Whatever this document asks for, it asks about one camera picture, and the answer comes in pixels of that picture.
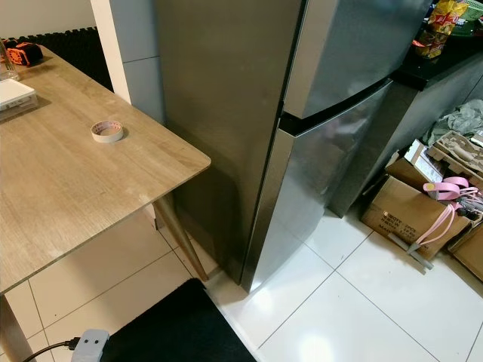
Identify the large silver fridge door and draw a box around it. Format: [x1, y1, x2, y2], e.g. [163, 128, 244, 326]
[240, 75, 397, 293]

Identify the silver grey fridge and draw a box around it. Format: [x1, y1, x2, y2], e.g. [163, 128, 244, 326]
[153, 0, 435, 293]

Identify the light wooden dining table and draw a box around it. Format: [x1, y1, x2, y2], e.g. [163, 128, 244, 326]
[0, 45, 212, 362]

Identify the white lidded container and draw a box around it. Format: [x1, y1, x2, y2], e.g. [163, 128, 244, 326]
[0, 78, 38, 121]

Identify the beige tape roll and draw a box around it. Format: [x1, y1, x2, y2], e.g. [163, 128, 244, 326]
[91, 120, 125, 144]

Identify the clear water bottle white cap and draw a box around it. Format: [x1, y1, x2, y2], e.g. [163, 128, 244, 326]
[0, 41, 20, 82]

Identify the orange black device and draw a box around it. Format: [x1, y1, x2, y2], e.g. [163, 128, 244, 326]
[4, 41, 31, 67]
[21, 42, 44, 67]

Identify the black floor mat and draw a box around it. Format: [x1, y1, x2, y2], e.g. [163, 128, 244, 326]
[98, 278, 259, 362]

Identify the printed cardboard box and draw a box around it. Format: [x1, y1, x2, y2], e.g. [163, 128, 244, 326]
[361, 175, 470, 261]

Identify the cardboard box white label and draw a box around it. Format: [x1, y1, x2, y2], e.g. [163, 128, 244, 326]
[385, 138, 454, 193]

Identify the grey kitchen counter black top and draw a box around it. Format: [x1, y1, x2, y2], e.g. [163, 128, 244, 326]
[328, 45, 483, 219]

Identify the grey crumpled cloth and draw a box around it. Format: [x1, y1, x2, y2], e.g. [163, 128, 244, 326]
[430, 100, 483, 144]

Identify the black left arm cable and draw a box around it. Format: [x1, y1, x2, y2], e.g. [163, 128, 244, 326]
[36, 337, 82, 362]

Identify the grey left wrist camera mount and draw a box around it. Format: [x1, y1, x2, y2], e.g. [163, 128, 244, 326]
[71, 329, 111, 362]

